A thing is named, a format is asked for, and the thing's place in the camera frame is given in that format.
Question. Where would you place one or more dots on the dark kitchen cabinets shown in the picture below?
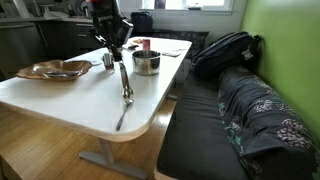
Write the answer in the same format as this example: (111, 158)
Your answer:
(50, 40)

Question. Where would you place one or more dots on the brown flat pieces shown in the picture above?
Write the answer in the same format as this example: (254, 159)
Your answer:
(137, 41)

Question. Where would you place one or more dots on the black bag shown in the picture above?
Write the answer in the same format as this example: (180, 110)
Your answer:
(141, 22)

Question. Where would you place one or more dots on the silver table spoon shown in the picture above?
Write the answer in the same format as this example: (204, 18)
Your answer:
(124, 113)

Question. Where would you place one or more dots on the stainless steel pot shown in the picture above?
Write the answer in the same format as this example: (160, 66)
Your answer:
(146, 65)

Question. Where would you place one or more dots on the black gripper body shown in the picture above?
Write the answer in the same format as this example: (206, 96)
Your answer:
(105, 26)

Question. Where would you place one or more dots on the grey table leg base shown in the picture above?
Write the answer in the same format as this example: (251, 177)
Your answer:
(106, 156)

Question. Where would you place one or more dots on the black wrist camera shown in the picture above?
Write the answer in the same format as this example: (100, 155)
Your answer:
(128, 31)

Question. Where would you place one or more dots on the white framed window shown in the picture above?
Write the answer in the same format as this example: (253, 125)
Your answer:
(186, 3)

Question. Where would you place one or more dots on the black bench seat cushion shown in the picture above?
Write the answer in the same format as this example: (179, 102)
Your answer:
(196, 133)

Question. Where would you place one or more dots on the brown wooden tray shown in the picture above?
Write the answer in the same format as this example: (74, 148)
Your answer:
(66, 66)

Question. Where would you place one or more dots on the black backpack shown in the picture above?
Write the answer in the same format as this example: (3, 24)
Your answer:
(223, 55)

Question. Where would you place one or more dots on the small object on windowsill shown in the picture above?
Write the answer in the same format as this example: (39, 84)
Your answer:
(194, 7)

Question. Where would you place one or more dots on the red soda can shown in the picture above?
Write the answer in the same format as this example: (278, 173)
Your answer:
(146, 44)

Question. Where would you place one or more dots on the silver metal tongs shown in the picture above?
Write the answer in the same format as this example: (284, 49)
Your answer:
(61, 74)

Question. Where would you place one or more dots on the red holder with silver cylinder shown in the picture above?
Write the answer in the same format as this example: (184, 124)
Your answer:
(108, 61)

